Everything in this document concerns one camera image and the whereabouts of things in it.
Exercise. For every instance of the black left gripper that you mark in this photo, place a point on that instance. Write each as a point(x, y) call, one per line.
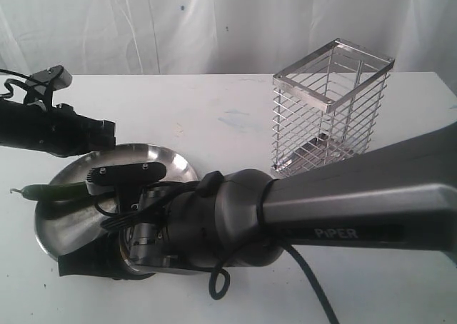
point(59, 131)

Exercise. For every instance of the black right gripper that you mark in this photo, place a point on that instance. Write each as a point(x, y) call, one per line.
point(174, 229)

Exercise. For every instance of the green cucumber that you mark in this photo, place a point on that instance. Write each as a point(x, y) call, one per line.
point(48, 192)

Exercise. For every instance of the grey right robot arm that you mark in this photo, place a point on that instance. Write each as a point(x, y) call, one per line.
point(401, 196)

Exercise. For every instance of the round steel plate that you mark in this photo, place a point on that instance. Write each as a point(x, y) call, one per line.
point(63, 226)

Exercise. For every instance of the white backdrop curtain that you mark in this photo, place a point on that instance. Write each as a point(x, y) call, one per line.
point(218, 36)

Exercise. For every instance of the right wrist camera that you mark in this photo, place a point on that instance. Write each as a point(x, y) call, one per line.
point(106, 179)

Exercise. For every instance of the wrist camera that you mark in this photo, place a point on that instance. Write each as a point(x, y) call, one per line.
point(106, 179)
point(57, 77)

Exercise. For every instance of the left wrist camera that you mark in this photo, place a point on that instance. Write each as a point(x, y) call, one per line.
point(57, 77)

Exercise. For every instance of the wire metal basket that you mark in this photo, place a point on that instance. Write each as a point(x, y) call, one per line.
point(326, 105)

